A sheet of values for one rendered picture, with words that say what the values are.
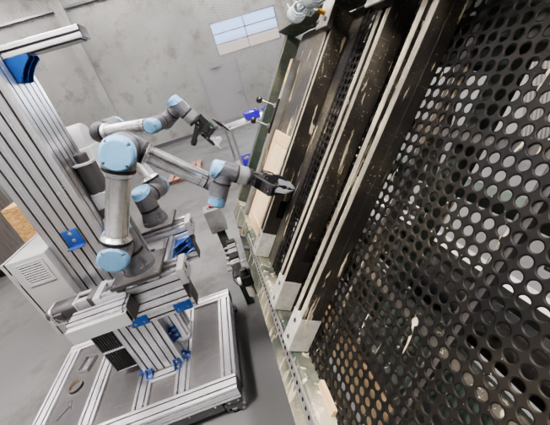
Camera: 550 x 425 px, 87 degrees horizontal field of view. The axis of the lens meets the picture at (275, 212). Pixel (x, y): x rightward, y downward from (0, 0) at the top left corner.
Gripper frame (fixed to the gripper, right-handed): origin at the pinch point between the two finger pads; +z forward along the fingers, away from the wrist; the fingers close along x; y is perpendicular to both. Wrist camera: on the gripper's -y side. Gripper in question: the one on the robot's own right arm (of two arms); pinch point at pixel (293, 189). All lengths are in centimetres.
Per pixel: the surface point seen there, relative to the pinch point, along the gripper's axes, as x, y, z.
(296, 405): 46, -63, -2
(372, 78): -45, -32, -1
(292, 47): -66, 82, 1
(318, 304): 19, -52, -1
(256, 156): 4, 82, -1
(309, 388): 38, -64, -1
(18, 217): 113, 140, -160
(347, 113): -34.2, -31.6, -4.3
